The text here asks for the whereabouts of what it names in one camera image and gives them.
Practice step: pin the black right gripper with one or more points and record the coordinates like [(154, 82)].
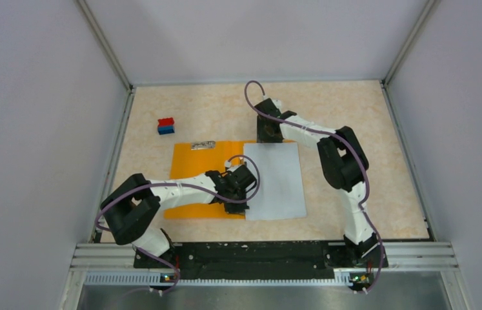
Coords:
[(261, 137)]

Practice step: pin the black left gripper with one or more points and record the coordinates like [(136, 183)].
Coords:
[(230, 208)]

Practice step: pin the white paper sheets stack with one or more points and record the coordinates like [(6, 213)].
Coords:
[(280, 195)]

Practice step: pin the orange clip file folder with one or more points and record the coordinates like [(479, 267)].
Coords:
[(187, 163)]

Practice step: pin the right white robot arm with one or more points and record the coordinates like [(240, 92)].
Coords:
[(343, 162)]

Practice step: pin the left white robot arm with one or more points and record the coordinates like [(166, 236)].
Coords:
[(131, 208)]

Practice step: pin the silver metal folder clip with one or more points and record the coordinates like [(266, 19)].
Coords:
[(203, 145)]

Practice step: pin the red and blue toy brick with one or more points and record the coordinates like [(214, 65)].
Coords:
[(165, 126)]

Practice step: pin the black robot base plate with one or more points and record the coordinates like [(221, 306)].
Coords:
[(278, 260)]

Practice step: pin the white slotted cable duct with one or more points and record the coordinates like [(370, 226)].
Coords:
[(147, 278)]

